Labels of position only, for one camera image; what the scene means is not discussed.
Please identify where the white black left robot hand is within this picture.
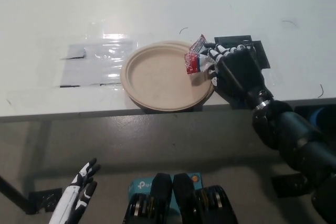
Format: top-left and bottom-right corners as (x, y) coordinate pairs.
(48, 157), (102, 224)

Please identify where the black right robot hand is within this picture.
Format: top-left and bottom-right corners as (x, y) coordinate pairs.
(203, 42), (274, 111)

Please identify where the sunflower seed bag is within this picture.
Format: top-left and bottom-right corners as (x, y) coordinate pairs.
(183, 34), (218, 77)

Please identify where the black floor foot plate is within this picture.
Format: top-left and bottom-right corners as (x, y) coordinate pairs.
(28, 188), (64, 213)
(271, 174), (313, 198)

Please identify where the beige paper plate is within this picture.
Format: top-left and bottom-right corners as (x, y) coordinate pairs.
(120, 40), (215, 111)
(128, 40), (216, 112)

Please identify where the black tape patch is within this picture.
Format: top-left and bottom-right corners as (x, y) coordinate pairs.
(214, 34), (271, 70)

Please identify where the black table leg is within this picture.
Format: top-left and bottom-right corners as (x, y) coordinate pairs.
(0, 174), (29, 214)

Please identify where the black object with blue part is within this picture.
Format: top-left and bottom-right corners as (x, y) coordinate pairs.
(293, 105), (336, 135)

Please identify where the clear plastic sheet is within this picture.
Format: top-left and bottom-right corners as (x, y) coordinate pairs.
(54, 34), (137, 88)

